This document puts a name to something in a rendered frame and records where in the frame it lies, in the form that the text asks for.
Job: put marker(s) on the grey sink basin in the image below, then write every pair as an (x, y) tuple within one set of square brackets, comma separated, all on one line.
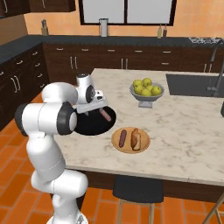
[(189, 86)]

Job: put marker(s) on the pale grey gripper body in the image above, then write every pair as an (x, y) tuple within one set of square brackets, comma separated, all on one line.
[(92, 106)]

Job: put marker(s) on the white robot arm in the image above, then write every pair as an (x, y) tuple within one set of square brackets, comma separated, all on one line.
[(43, 140)]

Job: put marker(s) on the dark wood island base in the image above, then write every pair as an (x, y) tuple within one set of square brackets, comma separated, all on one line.
[(180, 189)]

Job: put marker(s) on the wooden stool leg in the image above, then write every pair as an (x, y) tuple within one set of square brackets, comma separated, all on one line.
[(214, 210)]

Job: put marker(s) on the brown glass bottle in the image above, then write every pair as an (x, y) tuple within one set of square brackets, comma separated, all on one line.
[(164, 32)]

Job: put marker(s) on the hob with grates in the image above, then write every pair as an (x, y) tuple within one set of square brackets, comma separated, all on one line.
[(204, 40)]

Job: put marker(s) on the green apple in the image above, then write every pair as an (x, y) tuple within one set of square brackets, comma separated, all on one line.
[(156, 90), (149, 87), (147, 81), (145, 93), (136, 83), (138, 89)]

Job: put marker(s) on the white paper towel roll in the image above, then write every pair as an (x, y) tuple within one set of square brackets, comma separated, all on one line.
[(103, 27)]

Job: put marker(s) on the black bowl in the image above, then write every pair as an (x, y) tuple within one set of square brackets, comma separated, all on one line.
[(93, 126)]

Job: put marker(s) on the round wooden plate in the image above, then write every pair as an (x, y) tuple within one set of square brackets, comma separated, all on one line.
[(128, 149)]

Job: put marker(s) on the dark grey tap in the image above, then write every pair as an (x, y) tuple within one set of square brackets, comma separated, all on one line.
[(217, 84)]

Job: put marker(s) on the black framed window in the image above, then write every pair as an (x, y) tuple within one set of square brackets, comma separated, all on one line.
[(127, 11)]

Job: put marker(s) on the pale glass bottle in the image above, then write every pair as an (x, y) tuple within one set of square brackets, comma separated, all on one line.
[(159, 32)]

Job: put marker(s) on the wooden knife block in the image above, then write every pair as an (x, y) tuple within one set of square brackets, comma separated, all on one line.
[(44, 29)]

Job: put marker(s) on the dark wood base cupboards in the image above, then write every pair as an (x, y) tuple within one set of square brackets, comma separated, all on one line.
[(140, 59), (17, 81)]

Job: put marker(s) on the dark wood wall cupboards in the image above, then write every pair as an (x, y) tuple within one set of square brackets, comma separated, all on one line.
[(35, 5)]

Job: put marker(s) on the brown sausage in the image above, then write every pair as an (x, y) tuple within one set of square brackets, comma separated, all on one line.
[(122, 138), (106, 115)]

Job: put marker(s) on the dark object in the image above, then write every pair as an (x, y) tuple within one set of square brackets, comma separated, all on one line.
[(222, 108)]

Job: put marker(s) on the grey fruit bowl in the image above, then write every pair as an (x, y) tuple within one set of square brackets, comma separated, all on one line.
[(146, 100)]

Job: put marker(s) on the hot dog bun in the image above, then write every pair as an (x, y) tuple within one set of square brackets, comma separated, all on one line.
[(135, 140)]

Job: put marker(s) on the black seat wooden stool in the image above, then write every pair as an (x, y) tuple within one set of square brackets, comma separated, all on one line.
[(138, 188)]

